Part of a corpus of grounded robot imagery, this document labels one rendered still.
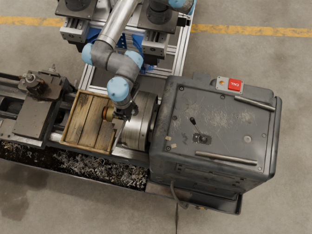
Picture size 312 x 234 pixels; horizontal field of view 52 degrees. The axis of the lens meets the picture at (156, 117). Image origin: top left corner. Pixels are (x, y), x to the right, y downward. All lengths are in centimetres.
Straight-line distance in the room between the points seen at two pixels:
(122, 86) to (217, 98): 64
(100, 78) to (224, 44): 127
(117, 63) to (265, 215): 202
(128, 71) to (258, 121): 74
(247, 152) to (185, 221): 129
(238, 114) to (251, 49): 180
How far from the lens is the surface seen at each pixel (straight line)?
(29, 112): 201
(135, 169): 220
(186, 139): 152
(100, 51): 120
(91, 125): 197
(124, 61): 117
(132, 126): 159
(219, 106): 160
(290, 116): 314
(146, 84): 280
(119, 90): 111
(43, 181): 290
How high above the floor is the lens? 270
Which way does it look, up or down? 69 degrees down
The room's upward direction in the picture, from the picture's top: 1 degrees counter-clockwise
